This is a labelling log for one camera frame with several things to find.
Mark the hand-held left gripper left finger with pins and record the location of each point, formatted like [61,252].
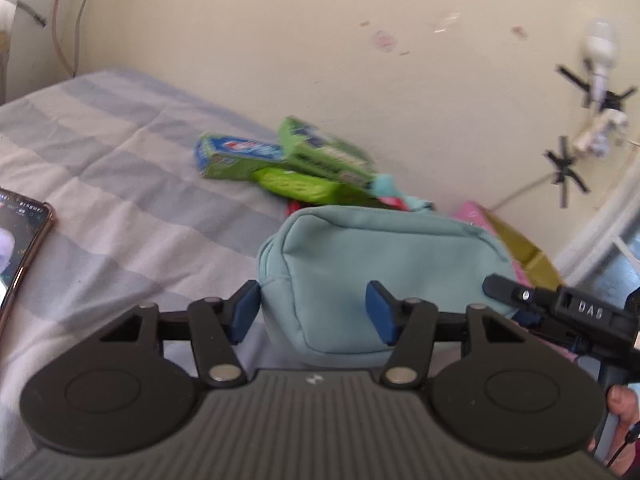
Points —
[245,312]

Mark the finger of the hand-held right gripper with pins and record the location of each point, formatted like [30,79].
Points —
[537,327]
[510,290]

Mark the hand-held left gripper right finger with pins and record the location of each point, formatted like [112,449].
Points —
[380,316]

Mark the pink cardboard box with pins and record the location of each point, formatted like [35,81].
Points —
[525,252]

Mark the teal fabric pouch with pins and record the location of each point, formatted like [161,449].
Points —
[360,270]

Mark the teal and pink plush toy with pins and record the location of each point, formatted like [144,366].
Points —
[387,186]

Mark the lime green packet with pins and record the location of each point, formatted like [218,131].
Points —
[295,185]

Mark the person's right hand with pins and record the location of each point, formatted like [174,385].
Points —
[622,402]

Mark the black tape cross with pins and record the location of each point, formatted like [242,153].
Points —
[565,170]
[575,80]

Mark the green toothpaste box blue label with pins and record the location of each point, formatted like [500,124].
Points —
[235,155]

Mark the green cardboard box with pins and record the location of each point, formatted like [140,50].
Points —
[325,155]

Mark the striped bed sheet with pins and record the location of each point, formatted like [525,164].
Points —
[125,170]

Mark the smartphone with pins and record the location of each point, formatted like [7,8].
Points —
[20,240]

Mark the white light bulb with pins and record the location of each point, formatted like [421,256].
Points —
[598,55]

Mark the white window frame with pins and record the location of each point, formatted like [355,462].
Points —
[595,232]

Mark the white wall socket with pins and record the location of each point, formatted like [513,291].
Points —
[600,130]

